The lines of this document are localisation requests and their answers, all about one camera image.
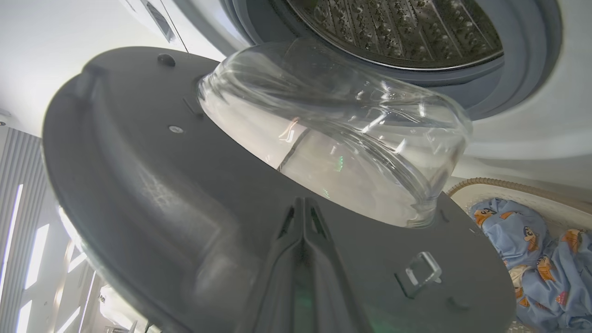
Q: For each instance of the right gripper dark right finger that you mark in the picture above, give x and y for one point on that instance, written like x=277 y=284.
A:
x=328 y=286

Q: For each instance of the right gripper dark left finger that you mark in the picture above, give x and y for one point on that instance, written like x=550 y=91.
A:
x=282 y=286

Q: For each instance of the dark round glass washer door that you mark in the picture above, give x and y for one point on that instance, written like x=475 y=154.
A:
x=152 y=185

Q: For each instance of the blue cartoon print clothing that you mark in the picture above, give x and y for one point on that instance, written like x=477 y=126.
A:
x=550 y=277

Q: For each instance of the cream perforated laundry basket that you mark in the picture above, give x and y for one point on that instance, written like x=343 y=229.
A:
x=504 y=189

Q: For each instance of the white front-load washing machine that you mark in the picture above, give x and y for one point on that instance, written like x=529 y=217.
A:
x=518 y=138

